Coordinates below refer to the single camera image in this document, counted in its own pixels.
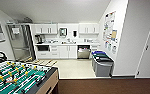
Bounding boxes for stainless steel fridge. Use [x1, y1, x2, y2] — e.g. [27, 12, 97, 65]
[6, 23, 37, 63]

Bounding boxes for white door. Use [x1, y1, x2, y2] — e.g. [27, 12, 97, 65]
[135, 6, 150, 80]

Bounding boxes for colourful wall posters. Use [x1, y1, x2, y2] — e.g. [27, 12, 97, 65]
[102, 11, 118, 44]

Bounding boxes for stainless steel dishwasher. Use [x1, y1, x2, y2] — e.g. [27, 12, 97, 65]
[76, 44, 92, 60]

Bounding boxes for chrome faucet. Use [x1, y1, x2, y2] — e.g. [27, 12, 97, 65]
[66, 37, 73, 44]

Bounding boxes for built-in black microwave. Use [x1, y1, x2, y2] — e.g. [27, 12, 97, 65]
[36, 44, 52, 53]

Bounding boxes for foosball table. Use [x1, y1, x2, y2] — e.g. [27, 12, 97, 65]
[0, 59, 61, 94]

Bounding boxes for black coffee machine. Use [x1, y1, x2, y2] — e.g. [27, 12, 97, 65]
[34, 34, 45, 45]

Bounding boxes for grey trash bin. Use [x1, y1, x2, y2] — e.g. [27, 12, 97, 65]
[94, 59, 115, 78]

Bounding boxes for grey bin green lid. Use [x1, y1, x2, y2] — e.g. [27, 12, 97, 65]
[93, 54, 111, 65]

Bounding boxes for brown cork board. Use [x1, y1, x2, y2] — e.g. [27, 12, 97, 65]
[110, 29, 119, 42]

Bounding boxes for white lower kitchen cabinets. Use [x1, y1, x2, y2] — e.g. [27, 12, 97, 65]
[35, 42, 102, 61]

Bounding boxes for black soap dispenser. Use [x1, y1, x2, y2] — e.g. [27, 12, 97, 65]
[72, 30, 78, 39]

